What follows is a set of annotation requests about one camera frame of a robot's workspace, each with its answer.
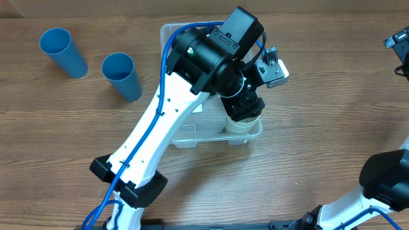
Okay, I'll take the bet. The blue tall cup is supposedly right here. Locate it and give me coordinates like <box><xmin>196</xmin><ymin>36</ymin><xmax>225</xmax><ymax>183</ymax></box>
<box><xmin>101</xmin><ymin>52</ymin><xmax>143</xmax><ymax>102</ymax></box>
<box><xmin>39</xmin><ymin>27</ymin><xmax>88</xmax><ymax>79</ymax></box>

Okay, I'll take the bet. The cream tall cup back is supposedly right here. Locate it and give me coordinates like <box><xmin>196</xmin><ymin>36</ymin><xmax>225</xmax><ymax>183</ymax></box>
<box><xmin>226</xmin><ymin>116</ymin><xmax>260</xmax><ymax>134</ymax></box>

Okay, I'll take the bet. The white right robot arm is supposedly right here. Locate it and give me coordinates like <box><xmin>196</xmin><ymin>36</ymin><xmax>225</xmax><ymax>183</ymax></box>
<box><xmin>288</xmin><ymin>139</ymin><xmax>408</xmax><ymax>230</ymax></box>

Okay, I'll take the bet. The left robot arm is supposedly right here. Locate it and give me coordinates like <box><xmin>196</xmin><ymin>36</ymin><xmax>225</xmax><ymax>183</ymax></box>
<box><xmin>82</xmin><ymin>7</ymin><xmax>266</xmax><ymax>229</ymax></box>

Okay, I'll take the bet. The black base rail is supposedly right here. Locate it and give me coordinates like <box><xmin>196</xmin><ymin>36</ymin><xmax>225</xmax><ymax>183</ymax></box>
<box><xmin>73</xmin><ymin>218</ymin><xmax>307</xmax><ymax>230</ymax></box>

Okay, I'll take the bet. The clear plastic storage bin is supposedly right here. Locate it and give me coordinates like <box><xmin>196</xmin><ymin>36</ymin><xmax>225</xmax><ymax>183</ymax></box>
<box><xmin>160</xmin><ymin>22</ymin><xmax>264</xmax><ymax>149</ymax></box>

